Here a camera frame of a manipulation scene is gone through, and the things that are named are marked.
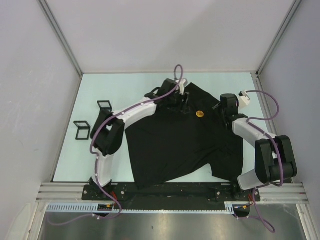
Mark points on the black frame box far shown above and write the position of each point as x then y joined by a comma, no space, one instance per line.
105,107

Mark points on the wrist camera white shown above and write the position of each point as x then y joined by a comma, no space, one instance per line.
243,99
182,85

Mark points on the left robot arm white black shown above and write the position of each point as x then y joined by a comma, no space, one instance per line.
108,131

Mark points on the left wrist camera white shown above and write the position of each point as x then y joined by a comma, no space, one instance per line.
182,85

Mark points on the black t-shirt garment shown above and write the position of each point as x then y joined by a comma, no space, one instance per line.
169,145

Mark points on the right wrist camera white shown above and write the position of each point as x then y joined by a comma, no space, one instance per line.
243,99

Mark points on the white slotted cable duct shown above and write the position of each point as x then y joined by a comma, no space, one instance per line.
104,208

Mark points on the orange round brooch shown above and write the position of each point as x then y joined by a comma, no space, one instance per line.
200,114

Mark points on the aluminium post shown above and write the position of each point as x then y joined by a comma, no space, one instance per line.
279,35
48,13

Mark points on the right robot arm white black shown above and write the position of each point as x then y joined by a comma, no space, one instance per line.
274,160

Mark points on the black frame box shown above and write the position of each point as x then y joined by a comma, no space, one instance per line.
105,107
83,130

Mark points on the aluminium post right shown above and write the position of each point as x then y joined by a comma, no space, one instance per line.
279,35

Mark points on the black frame box near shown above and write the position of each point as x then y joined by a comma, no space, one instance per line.
83,130

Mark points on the aluminium frame rail front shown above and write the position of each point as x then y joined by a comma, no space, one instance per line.
288,193

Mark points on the aluminium post left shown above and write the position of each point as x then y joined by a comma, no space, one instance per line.
48,13

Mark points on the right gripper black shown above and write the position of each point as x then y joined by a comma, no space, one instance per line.
218,107

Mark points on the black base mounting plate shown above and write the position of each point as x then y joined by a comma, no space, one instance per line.
216,191

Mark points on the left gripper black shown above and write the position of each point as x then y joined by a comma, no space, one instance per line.
184,107

